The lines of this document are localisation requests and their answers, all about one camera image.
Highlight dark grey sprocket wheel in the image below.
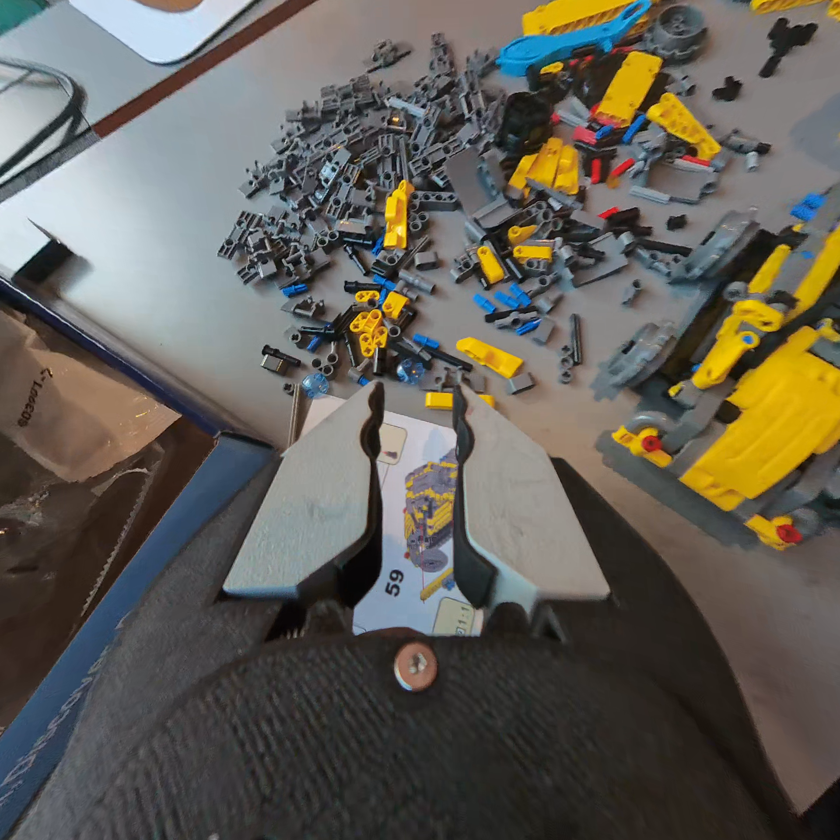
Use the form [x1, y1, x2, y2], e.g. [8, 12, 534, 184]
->
[646, 3, 710, 57]

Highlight black cable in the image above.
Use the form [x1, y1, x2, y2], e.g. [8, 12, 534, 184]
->
[0, 57, 90, 185]

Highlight pile of grey track links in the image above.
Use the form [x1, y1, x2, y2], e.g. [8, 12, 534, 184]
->
[217, 36, 507, 303]

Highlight yellow stacked beam frame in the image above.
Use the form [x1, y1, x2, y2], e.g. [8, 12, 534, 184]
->
[521, 0, 648, 38]

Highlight small black box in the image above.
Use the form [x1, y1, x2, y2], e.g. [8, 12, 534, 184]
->
[11, 219, 90, 290]

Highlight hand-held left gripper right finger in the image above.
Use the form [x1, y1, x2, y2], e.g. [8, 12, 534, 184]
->
[451, 386, 613, 624]

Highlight black connector cluster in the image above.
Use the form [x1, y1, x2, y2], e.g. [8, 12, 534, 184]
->
[759, 17, 820, 79]

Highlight pile of mixed coloured pieces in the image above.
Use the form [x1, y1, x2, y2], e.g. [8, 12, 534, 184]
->
[259, 46, 775, 408]

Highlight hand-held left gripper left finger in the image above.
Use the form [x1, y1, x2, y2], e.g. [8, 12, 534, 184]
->
[223, 382, 385, 609]

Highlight instruction booklet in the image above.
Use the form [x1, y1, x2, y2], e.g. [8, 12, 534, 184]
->
[298, 393, 487, 637]

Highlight grey pin connector piece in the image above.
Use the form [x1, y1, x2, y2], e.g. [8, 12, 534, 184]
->
[721, 130, 773, 172]

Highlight black wheel rim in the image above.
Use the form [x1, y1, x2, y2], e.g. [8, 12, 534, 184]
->
[495, 91, 556, 156]

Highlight thick yellow rounded beam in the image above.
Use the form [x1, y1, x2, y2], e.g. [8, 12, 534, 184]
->
[424, 390, 497, 412]

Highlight blue brick separator tool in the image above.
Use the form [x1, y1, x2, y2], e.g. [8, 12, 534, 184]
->
[495, 0, 655, 77]

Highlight yellow toy vehicle model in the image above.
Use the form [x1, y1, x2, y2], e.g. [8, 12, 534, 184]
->
[593, 196, 840, 553]

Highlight grey curved panel piece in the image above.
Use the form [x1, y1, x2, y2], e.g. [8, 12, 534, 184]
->
[445, 147, 513, 221]

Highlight dark blue kit box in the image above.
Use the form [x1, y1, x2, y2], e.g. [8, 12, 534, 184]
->
[0, 276, 277, 821]

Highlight clear plastic bag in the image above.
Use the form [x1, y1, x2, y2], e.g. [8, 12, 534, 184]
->
[0, 308, 182, 631]

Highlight yellow rectangular panel piece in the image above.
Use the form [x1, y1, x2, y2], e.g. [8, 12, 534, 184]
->
[593, 50, 664, 127]

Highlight grey desk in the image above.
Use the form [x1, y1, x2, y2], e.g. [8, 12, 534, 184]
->
[0, 0, 840, 815]

